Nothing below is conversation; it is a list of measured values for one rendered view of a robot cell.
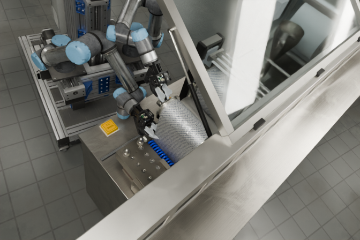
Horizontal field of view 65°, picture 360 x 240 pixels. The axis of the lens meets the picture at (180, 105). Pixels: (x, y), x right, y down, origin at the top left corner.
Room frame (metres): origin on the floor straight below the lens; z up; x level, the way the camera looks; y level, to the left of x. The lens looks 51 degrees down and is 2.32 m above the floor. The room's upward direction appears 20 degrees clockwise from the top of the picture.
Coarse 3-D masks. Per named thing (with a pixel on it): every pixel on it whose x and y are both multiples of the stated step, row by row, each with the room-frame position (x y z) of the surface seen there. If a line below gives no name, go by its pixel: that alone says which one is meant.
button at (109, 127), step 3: (111, 120) 0.87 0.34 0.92; (105, 123) 0.83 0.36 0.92; (108, 123) 0.84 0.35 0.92; (111, 123) 0.85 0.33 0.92; (114, 123) 0.85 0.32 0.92; (102, 126) 0.81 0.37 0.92; (105, 126) 0.81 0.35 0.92; (108, 126) 0.82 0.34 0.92; (111, 126) 0.83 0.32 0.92; (114, 126) 0.83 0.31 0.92; (105, 129) 0.80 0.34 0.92; (108, 129) 0.80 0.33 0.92; (111, 129) 0.81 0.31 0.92; (114, 129) 0.82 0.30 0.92; (117, 129) 0.83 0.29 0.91; (108, 132) 0.79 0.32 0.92; (111, 132) 0.80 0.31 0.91
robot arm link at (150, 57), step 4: (148, 52) 1.00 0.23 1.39; (152, 52) 0.96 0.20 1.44; (140, 56) 0.94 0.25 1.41; (144, 56) 0.93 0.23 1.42; (148, 56) 0.94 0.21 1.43; (152, 56) 0.94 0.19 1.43; (156, 56) 0.96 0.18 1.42; (144, 60) 0.93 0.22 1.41; (148, 60) 0.93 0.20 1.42; (152, 60) 0.93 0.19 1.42
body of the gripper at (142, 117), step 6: (138, 102) 0.89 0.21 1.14; (132, 108) 0.86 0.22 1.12; (138, 108) 0.86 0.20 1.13; (132, 114) 0.85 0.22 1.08; (138, 114) 0.82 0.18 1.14; (144, 114) 0.83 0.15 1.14; (150, 114) 0.84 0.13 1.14; (138, 120) 0.81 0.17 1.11; (144, 120) 0.81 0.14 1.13; (150, 120) 0.83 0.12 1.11; (144, 126) 0.80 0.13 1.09
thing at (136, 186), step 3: (135, 180) 0.54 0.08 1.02; (132, 183) 0.53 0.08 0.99; (135, 183) 0.53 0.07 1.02; (138, 183) 0.53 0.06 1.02; (132, 186) 0.53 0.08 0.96; (135, 186) 0.52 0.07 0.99; (138, 186) 0.52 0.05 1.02; (141, 186) 0.52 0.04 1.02; (132, 189) 0.53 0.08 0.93; (135, 189) 0.52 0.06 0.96; (138, 189) 0.51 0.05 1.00; (135, 192) 0.52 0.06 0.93
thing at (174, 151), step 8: (160, 128) 0.77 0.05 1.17; (160, 136) 0.76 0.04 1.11; (168, 136) 0.74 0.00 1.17; (160, 144) 0.75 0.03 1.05; (168, 144) 0.73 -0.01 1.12; (176, 144) 0.71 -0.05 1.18; (168, 152) 0.72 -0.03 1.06; (176, 152) 0.70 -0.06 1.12; (184, 152) 0.68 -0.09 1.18; (176, 160) 0.69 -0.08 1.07
